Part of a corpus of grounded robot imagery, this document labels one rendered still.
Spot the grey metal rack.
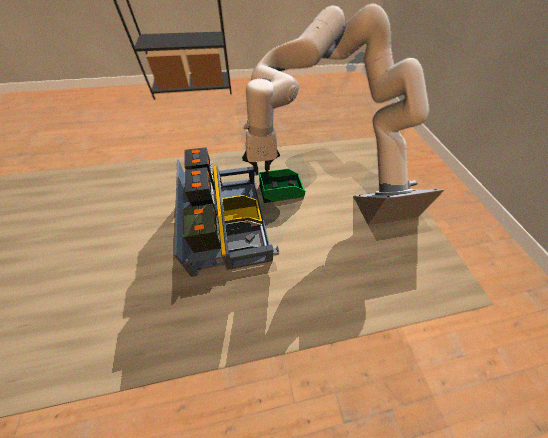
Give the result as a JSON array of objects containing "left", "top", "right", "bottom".
[{"left": 174, "top": 159, "right": 279, "bottom": 277}]

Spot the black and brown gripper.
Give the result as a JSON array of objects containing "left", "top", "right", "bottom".
[{"left": 242, "top": 128, "right": 280, "bottom": 175}]

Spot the grey open bin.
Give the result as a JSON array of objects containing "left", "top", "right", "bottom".
[{"left": 225, "top": 220, "right": 266, "bottom": 252}]

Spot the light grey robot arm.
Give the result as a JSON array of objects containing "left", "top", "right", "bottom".
[{"left": 243, "top": 4, "right": 429, "bottom": 195}]

